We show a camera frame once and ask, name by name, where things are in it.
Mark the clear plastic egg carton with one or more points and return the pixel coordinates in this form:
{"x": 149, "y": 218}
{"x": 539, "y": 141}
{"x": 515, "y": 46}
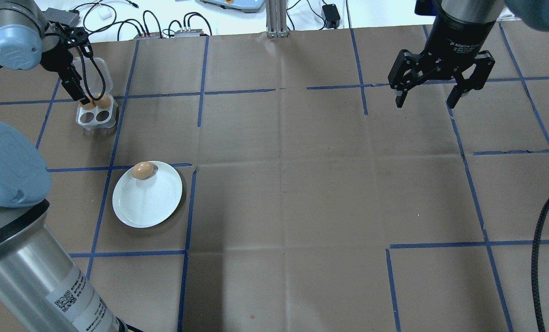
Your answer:
{"x": 95, "y": 125}

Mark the grey hub box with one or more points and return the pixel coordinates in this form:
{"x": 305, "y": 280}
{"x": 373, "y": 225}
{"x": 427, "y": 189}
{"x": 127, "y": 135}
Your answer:
{"x": 61, "y": 17}

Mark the aluminium camera post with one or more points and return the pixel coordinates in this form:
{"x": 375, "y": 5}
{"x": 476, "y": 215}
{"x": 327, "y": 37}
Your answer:
{"x": 275, "y": 18}

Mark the black power adapter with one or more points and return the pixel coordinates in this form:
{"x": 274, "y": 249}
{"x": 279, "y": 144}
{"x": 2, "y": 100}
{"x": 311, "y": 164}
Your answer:
{"x": 332, "y": 16}

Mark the white power adapter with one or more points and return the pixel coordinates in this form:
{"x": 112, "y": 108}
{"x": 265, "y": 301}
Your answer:
{"x": 104, "y": 14}

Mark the white round plate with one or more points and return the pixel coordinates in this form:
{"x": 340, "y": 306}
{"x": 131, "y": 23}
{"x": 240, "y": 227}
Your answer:
{"x": 150, "y": 203}

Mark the blue-grey teach pendant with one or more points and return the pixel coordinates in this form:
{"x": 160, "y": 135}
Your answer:
{"x": 237, "y": 3}

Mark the brown egg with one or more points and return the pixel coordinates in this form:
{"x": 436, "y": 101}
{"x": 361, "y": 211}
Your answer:
{"x": 103, "y": 101}
{"x": 143, "y": 170}
{"x": 89, "y": 105}

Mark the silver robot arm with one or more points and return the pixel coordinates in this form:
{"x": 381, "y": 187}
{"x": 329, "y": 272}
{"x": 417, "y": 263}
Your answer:
{"x": 25, "y": 267}
{"x": 468, "y": 9}

